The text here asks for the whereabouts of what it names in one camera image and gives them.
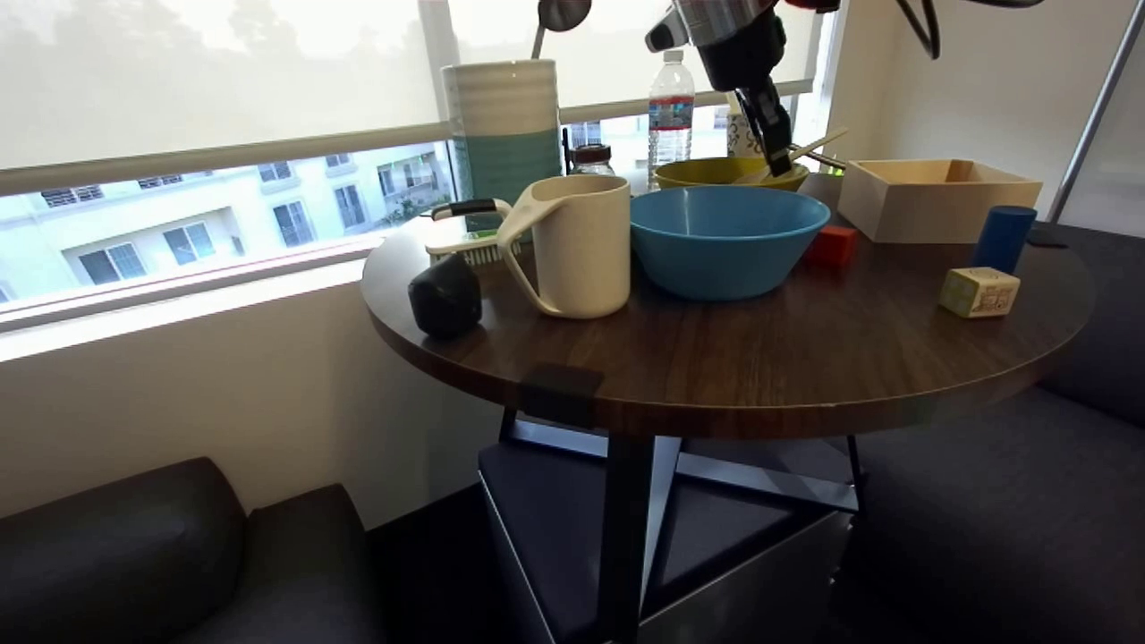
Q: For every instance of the blue bowl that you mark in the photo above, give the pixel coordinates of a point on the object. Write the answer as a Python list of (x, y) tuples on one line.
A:
[(728, 245)]

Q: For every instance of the yellow bowl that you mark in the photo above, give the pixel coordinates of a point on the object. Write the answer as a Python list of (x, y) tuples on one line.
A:
[(716, 173)]

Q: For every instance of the metal spoon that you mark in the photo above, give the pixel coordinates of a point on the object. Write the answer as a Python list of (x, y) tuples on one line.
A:
[(560, 15)]

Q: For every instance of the white plastic spoon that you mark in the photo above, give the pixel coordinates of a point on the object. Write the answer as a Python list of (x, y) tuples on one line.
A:
[(821, 146)]

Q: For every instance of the black leather seat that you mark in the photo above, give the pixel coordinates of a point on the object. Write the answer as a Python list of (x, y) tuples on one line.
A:
[(154, 560)]

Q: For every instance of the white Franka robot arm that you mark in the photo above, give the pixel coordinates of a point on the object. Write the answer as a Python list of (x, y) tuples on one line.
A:
[(716, 21)]

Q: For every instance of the black round object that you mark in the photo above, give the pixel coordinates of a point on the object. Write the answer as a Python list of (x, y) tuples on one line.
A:
[(445, 299)]

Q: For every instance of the cream pitcher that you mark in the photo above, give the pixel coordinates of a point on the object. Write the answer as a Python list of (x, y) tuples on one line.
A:
[(586, 251)]

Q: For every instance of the blue cylinder block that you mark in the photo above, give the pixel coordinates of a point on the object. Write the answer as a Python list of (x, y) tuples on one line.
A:
[(1002, 237)]

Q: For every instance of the red rectangular block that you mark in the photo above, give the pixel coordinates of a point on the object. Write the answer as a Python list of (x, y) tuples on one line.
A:
[(836, 249)]

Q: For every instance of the grey fabric sofa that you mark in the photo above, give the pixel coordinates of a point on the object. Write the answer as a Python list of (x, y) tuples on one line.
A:
[(1024, 501)]

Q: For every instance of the round dark wooden table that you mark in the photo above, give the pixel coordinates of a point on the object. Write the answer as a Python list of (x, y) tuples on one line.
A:
[(775, 358)]

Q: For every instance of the white teal striped canister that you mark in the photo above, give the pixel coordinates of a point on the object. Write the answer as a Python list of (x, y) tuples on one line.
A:
[(501, 121)]

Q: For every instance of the white printed cube block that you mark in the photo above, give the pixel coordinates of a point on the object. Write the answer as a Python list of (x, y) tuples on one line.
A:
[(978, 290)]

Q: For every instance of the grey metal pole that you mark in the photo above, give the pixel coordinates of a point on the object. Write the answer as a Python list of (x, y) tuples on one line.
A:
[(1097, 121)]

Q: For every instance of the white roller blind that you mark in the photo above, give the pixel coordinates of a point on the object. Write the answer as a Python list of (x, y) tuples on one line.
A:
[(594, 59), (215, 73)]

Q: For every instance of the light wooden open box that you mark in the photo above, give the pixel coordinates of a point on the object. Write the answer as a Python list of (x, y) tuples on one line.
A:
[(931, 203)]

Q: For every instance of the clear plastic water bottle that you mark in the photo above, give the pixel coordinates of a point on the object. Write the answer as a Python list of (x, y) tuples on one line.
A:
[(672, 121)]

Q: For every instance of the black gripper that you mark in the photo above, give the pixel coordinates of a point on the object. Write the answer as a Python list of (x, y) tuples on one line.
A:
[(748, 59)]

